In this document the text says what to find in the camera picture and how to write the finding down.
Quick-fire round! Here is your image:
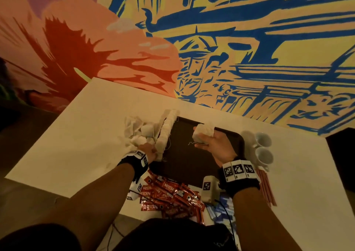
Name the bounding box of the person's left hand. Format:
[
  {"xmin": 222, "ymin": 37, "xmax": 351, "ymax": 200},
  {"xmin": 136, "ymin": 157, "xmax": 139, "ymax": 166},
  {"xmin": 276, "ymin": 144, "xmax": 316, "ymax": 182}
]
[{"xmin": 138, "ymin": 142, "xmax": 158, "ymax": 163}]

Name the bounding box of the person's right hand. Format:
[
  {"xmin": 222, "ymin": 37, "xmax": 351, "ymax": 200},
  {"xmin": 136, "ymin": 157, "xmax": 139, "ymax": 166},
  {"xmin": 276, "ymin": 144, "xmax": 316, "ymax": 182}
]
[{"xmin": 193, "ymin": 129, "xmax": 239, "ymax": 169}]

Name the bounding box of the white tea bag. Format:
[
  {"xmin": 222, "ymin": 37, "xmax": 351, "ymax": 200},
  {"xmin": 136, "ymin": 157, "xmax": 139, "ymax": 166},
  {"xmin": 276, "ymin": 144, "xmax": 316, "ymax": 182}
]
[{"xmin": 192, "ymin": 123, "xmax": 215, "ymax": 146}]

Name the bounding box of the pile of white tea bags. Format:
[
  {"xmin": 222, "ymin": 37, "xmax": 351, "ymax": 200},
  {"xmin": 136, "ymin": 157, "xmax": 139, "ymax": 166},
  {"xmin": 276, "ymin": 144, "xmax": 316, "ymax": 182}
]
[{"xmin": 124, "ymin": 115, "xmax": 160, "ymax": 148}]

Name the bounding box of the row of tea bags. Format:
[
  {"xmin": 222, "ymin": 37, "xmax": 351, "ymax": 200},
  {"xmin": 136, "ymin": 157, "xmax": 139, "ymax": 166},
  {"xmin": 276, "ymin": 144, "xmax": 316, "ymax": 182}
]
[{"xmin": 154, "ymin": 109, "xmax": 180, "ymax": 155}]

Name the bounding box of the dark brown tray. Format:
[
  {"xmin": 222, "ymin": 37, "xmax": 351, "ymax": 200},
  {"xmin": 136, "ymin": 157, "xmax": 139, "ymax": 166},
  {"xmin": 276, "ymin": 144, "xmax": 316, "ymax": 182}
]
[{"xmin": 150, "ymin": 116, "xmax": 245, "ymax": 189}]

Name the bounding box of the pile of red Nescafe sachets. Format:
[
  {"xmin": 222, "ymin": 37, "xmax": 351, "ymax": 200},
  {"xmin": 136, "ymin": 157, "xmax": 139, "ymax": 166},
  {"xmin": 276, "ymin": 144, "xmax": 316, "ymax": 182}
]
[{"xmin": 138, "ymin": 169, "xmax": 206, "ymax": 225}]

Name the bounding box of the bundle of red stir sticks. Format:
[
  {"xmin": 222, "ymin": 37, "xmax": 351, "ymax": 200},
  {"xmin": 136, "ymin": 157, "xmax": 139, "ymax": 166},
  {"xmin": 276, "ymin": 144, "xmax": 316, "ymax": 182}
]
[{"xmin": 257, "ymin": 168, "xmax": 278, "ymax": 208}]

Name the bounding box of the pile of blue sugar sachets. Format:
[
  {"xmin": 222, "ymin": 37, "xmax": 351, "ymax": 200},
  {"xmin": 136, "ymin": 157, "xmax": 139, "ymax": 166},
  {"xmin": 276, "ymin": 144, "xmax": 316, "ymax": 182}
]
[{"xmin": 207, "ymin": 194, "xmax": 241, "ymax": 248}]

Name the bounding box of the person's right forearm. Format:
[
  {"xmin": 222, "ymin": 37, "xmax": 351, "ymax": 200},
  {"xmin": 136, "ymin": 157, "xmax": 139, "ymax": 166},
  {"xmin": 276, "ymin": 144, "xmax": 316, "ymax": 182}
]
[{"xmin": 231, "ymin": 186, "xmax": 301, "ymax": 251}]

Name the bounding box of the person's left forearm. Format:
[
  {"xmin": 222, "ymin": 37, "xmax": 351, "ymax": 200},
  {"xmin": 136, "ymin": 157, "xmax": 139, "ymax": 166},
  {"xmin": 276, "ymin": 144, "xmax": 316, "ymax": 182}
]
[{"xmin": 43, "ymin": 162, "xmax": 136, "ymax": 251}]

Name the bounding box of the black left wristband with markers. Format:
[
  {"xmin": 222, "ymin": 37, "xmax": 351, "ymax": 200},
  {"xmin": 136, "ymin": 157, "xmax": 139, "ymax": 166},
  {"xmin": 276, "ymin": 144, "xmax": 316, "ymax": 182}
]
[{"xmin": 118, "ymin": 150, "xmax": 150, "ymax": 184}]

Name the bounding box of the small white cup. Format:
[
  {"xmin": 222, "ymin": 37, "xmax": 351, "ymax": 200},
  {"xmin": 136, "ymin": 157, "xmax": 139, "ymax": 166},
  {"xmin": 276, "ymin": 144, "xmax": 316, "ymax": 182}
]
[
  {"xmin": 253, "ymin": 132, "xmax": 273, "ymax": 149},
  {"xmin": 253, "ymin": 147, "xmax": 275, "ymax": 168}
]

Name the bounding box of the black clothing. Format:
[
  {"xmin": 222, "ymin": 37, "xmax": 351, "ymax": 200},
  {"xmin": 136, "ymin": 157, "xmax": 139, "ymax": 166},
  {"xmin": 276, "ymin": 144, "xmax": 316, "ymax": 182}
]
[{"xmin": 0, "ymin": 218, "xmax": 240, "ymax": 251}]

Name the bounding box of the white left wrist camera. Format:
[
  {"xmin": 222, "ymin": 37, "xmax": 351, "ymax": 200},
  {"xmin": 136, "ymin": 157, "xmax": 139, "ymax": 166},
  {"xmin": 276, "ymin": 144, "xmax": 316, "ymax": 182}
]
[{"xmin": 131, "ymin": 179, "xmax": 146, "ymax": 198}]

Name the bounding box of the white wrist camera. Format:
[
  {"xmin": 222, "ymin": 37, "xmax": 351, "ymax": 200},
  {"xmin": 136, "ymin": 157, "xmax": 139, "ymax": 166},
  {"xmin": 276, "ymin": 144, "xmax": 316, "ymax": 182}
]
[
  {"xmin": 201, "ymin": 175, "xmax": 221, "ymax": 205},
  {"xmin": 131, "ymin": 179, "xmax": 146, "ymax": 198}
]

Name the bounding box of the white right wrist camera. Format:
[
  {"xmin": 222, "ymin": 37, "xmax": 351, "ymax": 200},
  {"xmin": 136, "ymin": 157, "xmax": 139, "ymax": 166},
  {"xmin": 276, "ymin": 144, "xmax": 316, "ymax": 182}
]
[{"xmin": 201, "ymin": 175, "xmax": 221, "ymax": 205}]

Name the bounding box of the black right camera cable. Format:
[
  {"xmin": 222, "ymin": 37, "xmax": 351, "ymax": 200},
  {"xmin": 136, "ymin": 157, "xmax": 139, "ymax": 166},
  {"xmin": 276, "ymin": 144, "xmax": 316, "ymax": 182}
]
[{"xmin": 219, "ymin": 201, "xmax": 238, "ymax": 243}]

